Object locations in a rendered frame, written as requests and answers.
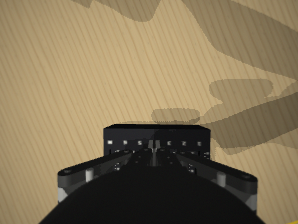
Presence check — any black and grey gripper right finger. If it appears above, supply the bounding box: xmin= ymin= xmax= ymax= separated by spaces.
xmin=154 ymin=140 xmax=258 ymax=214

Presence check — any black lighting desk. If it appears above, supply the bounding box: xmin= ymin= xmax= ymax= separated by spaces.
xmin=103 ymin=124 xmax=211 ymax=160

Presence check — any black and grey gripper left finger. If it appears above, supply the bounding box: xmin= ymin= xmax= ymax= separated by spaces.
xmin=57 ymin=140 xmax=154 ymax=204

